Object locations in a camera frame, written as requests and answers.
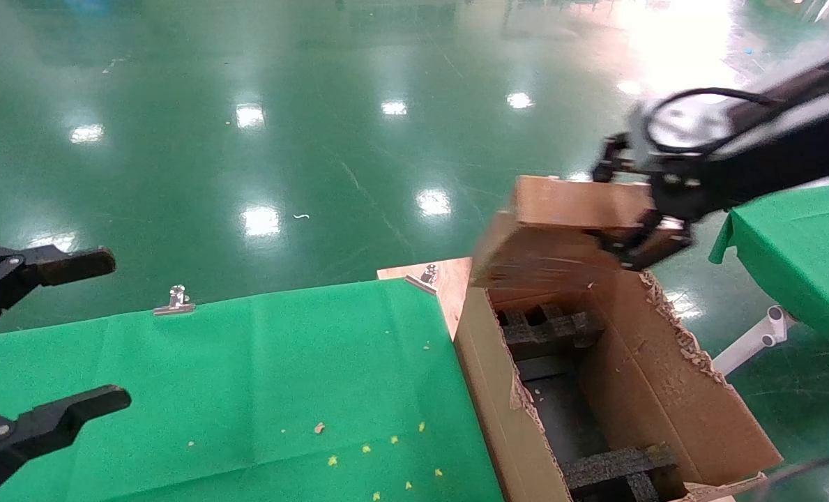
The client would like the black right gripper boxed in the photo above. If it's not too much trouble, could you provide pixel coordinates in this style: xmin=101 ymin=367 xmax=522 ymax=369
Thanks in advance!
xmin=591 ymin=115 xmax=829 ymax=271

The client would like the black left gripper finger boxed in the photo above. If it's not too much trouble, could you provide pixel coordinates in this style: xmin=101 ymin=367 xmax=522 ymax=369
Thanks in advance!
xmin=0 ymin=244 xmax=116 ymax=337
xmin=0 ymin=385 xmax=132 ymax=499

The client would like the small brown cardboard box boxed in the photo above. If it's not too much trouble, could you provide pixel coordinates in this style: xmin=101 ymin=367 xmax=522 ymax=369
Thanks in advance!
xmin=470 ymin=176 xmax=655 ymax=290

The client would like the large open cardboard carton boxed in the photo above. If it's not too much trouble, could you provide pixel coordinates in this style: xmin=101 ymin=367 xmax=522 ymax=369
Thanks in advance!
xmin=454 ymin=268 xmax=783 ymax=502

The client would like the silver binder clip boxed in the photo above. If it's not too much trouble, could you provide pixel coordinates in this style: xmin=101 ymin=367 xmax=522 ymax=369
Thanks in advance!
xmin=405 ymin=264 xmax=440 ymax=295
xmin=153 ymin=284 xmax=197 ymax=317

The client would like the black foam insert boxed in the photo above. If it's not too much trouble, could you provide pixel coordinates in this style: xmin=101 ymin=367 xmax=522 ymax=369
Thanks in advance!
xmin=561 ymin=444 xmax=680 ymax=502
xmin=496 ymin=303 xmax=604 ymax=362

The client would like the green cloth side table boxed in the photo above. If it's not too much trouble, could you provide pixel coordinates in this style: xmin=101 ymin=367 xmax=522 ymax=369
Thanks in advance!
xmin=708 ymin=183 xmax=829 ymax=427

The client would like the white metal table leg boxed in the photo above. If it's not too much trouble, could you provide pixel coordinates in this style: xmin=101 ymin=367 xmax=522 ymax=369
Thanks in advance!
xmin=710 ymin=305 xmax=795 ymax=377

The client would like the large green table cloth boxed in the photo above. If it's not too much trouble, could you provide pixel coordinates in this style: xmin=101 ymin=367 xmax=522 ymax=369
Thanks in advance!
xmin=0 ymin=279 xmax=505 ymax=502

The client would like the plywood table board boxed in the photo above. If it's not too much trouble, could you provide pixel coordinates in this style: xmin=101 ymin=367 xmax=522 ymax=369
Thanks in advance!
xmin=378 ymin=257 xmax=473 ymax=340

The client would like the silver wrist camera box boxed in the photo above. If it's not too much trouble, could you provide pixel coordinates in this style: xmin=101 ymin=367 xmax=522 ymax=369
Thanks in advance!
xmin=629 ymin=94 xmax=736 ymax=153

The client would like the silver camera mount bracket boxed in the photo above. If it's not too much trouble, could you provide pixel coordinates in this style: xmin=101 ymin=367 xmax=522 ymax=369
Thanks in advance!
xmin=728 ymin=77 xmax=829 ymax=140

